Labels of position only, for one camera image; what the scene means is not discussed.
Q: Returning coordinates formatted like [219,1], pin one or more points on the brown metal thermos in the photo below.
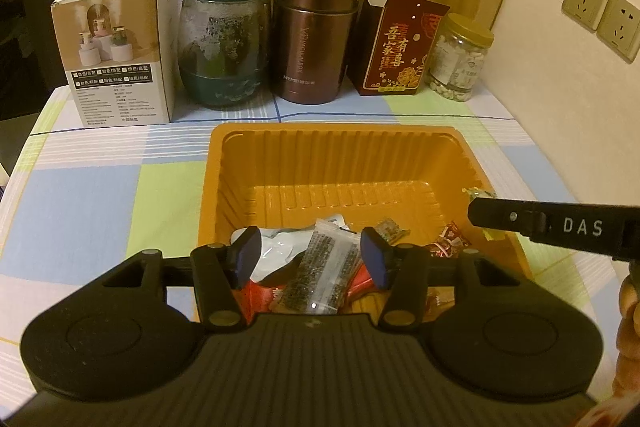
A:
[315,32]

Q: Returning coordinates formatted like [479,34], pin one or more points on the small red square packet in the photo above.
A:
[447,241]

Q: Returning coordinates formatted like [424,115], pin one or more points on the green glass jar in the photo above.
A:
[222,47]

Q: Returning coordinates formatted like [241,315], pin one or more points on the small dark red packet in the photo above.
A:
[391,229]

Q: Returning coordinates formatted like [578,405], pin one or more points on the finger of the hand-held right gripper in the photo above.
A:
[505,213]

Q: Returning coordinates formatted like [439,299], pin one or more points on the large red snack packet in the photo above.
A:
[260,301]

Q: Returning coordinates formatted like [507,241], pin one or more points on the person's right hand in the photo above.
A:
[631,332]

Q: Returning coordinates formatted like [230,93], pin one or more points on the clear plastic candy jar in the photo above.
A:
[457,57]

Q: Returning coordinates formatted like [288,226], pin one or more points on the silver green snack packet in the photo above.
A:
[280,247]

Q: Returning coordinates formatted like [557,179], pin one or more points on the red gift box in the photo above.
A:
[400,47]

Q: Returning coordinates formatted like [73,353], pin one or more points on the yellow candy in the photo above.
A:
[492,235]

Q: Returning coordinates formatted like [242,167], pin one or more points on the orange plastic tray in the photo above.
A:
[345,167]

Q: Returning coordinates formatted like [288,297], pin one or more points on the clear dark sesame bar packet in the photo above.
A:
[320,267]

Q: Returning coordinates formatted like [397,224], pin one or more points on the white product box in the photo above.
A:
[115,57]

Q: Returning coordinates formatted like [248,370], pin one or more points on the beige wall socket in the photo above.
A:
[582,1]
[620,27]

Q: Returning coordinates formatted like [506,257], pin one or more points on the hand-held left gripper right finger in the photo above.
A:
[377,258]

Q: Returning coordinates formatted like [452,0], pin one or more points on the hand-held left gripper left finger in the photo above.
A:
[247,253]

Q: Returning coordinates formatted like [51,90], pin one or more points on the thin red snack packet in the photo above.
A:
[361,283]

